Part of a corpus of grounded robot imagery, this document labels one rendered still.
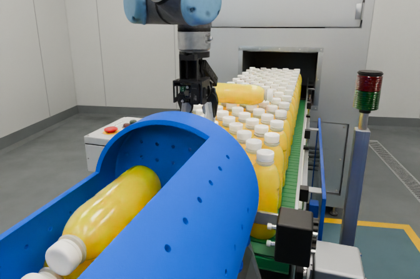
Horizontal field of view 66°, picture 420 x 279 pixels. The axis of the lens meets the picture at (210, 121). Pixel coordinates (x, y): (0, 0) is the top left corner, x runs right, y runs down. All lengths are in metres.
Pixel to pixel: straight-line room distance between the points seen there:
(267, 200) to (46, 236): 0.44
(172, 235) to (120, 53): 4.89
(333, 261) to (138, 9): 0.69
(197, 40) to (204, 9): 0.18
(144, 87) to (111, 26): 1.01
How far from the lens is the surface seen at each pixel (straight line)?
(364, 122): 0.98
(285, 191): 1.02
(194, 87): 0.73
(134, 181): 0.52
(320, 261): 0.84
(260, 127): 0.91
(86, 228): 0.45
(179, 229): 0.32
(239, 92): 1.13
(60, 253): 0.43
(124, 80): 5.19
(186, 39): 0.74
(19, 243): 0.51
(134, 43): 5.06
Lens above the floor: 1.37
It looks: 16 degrees down
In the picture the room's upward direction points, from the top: straight up
